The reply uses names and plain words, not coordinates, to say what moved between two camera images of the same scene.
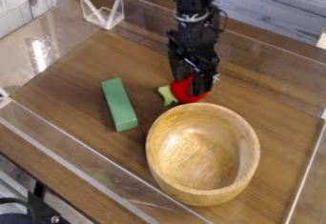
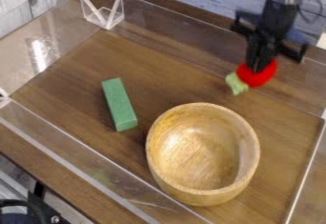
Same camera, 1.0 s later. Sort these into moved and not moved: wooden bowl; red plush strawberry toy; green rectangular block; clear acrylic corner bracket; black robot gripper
Moved: red plush strawberry toy; black robot gripper
Not moved: clear acrylic corner bracket; green rectangular block; wooden bowl
